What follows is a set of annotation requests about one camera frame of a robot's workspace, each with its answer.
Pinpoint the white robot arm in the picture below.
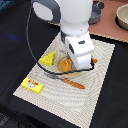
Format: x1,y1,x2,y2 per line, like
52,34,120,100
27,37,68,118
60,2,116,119
31,0,94,69

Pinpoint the grey toy saucepan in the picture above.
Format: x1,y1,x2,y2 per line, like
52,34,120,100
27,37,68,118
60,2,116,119
89,0,102,24

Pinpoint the round beige plate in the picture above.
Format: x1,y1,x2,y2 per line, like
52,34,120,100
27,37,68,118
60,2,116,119
57,56,80,79

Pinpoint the fork with wooden handle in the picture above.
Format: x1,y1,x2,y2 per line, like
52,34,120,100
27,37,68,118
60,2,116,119
44,73,85,89

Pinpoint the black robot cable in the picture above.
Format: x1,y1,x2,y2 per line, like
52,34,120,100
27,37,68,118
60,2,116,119
25,6,96,76

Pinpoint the beige bowl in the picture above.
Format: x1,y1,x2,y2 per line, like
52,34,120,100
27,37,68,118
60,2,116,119
116,4,128,30

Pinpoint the white woven placemat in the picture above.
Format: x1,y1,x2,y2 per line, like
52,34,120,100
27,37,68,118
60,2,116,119
12,30,116,128

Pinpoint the yellow butter box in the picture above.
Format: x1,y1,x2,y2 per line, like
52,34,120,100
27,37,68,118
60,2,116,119
21,78,44,94

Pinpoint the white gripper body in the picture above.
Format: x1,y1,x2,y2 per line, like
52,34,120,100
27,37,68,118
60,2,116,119
61,33,94,70

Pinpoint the knife with wooden handle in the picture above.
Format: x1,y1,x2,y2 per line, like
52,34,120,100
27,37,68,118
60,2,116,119
58,49,99,64

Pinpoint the toy bread loaf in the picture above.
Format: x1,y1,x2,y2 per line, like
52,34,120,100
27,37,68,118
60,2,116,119
60,59,72,72

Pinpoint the yellow toy cheese wedge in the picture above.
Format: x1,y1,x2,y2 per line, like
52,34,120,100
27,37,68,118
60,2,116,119
40,51,55,66

